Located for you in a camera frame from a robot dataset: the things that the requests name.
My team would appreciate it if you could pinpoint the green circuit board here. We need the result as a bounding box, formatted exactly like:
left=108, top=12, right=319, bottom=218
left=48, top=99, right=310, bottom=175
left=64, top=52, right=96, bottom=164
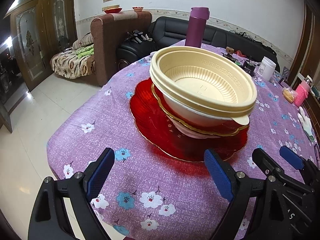
left=235, top=57, right=250, bottom=68

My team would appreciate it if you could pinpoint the black electronic device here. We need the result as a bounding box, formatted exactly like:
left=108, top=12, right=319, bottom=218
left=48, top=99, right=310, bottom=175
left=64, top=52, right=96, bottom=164
left=241, top=60, right=258, bottom=75

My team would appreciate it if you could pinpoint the purple thermos bottle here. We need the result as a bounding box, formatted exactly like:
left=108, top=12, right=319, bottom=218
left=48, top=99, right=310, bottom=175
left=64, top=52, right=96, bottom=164
left=184, top=7, right=210, bottom=48

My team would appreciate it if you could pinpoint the black leather sofa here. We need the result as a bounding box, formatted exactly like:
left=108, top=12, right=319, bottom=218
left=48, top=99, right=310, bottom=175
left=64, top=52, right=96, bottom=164
left=116, top=16, right=280, bottom=73

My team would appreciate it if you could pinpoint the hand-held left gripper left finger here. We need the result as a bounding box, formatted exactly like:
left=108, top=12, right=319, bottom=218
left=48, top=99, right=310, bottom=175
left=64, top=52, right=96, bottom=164
left=27, top=147, right=115, bottom=240

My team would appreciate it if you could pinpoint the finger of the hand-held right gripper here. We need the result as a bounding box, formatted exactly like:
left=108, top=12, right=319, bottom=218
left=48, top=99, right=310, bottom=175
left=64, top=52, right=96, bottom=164
left=279, top=145, right=320, bottom=183
left=252, top=148, right=313, bottom=193

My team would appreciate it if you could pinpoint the striped pillow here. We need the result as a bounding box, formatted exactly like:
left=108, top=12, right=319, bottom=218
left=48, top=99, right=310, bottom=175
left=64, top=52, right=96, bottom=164
left=72, top=34, right=94, bottom=50

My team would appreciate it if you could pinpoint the wooden glass-door cabinet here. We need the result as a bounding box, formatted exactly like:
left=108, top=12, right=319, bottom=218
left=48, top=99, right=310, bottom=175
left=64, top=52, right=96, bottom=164
left=290, top=0, right=320, bottom=155

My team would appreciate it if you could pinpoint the patterned blanket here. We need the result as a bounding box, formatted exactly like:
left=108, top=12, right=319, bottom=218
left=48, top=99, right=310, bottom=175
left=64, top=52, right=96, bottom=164
left=50, top=47, right=95, bottom=79

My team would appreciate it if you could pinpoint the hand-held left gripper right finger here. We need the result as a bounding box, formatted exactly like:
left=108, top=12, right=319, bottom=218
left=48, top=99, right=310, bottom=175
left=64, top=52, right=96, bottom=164
left=204, top=149, right=283, bottom=240

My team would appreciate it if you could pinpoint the green cloth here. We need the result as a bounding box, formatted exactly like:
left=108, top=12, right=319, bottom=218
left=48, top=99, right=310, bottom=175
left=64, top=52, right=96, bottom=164
left=76, top=44, right=95, bottom=57

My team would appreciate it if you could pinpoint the brown armchair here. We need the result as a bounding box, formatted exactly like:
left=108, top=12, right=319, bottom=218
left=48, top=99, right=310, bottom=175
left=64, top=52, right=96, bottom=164
left=90, top=11, right=152, bottom=87

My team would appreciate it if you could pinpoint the dark jar with brown top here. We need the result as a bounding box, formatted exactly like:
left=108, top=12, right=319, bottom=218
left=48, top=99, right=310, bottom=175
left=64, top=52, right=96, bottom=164
left=222, top=46, right=237, bottom=62

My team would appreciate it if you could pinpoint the white plastic jar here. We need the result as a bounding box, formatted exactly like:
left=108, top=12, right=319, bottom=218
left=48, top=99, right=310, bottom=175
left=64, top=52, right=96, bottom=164
left=257, top=57, right=277, bottom=80

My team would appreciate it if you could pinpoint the white glove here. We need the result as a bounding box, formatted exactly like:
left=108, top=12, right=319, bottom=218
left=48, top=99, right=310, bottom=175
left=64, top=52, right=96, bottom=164
left=297, top=106, right=315, bottom=140

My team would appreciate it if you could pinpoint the red bowl with cream insert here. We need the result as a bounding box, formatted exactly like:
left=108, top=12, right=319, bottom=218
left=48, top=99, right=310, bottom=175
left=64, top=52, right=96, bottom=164
left=104, top=5, right=123, bottom=14

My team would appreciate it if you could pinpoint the large red plate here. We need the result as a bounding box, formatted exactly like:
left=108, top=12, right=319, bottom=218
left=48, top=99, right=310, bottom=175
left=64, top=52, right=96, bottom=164
left=129, top=77, right=248, bottom=163

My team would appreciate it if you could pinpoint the purple floral tablecloth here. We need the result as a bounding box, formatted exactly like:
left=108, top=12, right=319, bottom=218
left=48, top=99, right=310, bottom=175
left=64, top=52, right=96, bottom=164
left=46, top=39, right=320, bottom=240

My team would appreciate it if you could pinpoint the small red gold-rimmed plate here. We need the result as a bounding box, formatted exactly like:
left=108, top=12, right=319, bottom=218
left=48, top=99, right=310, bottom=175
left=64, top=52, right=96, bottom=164
left=151, top=84, right=250, bottom=137

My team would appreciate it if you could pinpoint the wooden wardrobe with glass doors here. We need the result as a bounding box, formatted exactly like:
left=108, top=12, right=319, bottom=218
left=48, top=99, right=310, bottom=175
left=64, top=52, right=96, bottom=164
left=0, top=0, right=78, bottom=105

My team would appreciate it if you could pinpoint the bagged bread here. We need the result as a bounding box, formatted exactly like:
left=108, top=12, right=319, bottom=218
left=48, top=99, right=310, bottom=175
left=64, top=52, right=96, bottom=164
left=282, top=87, right=297, bottom=103

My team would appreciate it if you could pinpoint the pink bottle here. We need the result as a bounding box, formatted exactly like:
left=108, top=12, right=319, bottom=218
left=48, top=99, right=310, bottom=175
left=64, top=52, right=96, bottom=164
left=294, top=76, right=313, bottom=107

